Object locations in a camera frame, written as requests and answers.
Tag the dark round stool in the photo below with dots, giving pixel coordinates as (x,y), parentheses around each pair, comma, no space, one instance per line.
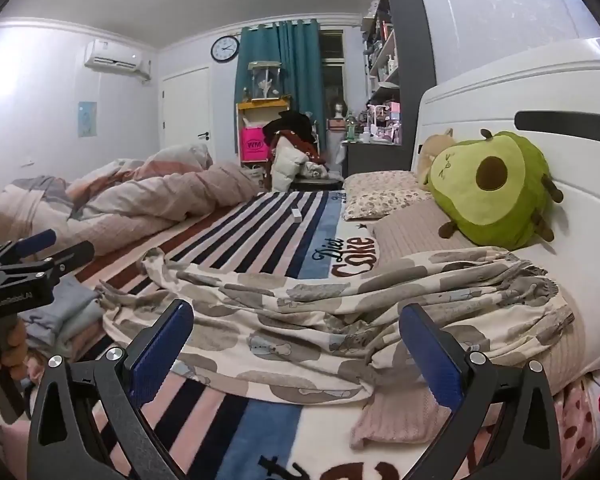
(320,184)

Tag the stack of folded clothes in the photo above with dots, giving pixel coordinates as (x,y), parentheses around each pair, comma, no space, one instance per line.
(65,310)

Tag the white puffer jacket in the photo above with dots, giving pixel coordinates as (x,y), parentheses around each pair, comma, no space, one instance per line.
(287,165)

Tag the yellow shelf rack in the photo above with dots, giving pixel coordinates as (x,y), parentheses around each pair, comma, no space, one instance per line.
(265,105)

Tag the person's left hand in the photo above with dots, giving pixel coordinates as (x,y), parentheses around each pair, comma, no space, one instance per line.
(15,350)

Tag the white door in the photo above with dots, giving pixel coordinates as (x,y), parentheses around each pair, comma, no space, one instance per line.
(185,110)

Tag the round wall clock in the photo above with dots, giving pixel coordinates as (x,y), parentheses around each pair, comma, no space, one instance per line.
(225,49)

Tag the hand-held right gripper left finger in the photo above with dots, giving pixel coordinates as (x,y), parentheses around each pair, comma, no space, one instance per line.
(160,355)

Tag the tan dog plush toy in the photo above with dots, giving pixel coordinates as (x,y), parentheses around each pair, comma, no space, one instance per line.
(432,152)

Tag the white air conditioner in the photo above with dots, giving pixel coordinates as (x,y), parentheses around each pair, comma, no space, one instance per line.
(115,57)

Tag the dark grey desk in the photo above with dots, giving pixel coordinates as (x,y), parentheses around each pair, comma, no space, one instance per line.
(375,160)

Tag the floral pillow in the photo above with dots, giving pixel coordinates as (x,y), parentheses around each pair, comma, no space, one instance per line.
(380,192)

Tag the white bed headboard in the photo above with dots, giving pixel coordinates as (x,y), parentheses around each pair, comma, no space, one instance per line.
(530,90)

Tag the pink striped quilt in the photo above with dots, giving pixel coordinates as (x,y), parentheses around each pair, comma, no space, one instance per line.
(180,195)

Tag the teal curtain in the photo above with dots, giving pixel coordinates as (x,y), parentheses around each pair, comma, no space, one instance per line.
(290,75)

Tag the pink dotted bed sheet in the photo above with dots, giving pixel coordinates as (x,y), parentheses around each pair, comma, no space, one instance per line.
(590,425)

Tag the green avocado plush toy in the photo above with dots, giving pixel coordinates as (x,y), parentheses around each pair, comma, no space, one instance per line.
(510,200)

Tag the glass display case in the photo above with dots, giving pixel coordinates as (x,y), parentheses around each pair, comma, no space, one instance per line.
(265,80)

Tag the mannequin head with wig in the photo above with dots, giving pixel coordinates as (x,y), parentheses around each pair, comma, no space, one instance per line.
(337,110)

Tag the light blue wall poster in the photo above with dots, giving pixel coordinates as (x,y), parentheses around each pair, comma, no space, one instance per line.
(87,119)

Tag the dark grey bookshelf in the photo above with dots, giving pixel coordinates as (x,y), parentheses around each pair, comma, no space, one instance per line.
(415,60)

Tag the small white box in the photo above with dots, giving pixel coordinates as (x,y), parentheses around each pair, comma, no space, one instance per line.
(296,215)

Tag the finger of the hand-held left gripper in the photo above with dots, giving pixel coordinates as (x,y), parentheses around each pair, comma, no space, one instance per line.
(75,251)
(35,241)

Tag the dark clothes pile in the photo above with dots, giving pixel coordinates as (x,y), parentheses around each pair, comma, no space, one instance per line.
(290,125)

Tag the dark window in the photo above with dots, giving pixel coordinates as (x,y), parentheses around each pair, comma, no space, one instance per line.
(332,80)

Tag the striped printed blanket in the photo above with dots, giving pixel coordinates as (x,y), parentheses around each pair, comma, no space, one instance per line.
(280,230)

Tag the pink knit pillow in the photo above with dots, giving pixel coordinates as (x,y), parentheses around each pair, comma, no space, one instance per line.
(420,230)

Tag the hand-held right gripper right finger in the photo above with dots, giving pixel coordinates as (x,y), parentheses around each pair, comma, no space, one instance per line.
(432,355)

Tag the cream grey patterned pants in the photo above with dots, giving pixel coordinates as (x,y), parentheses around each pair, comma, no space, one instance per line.
(305,310)

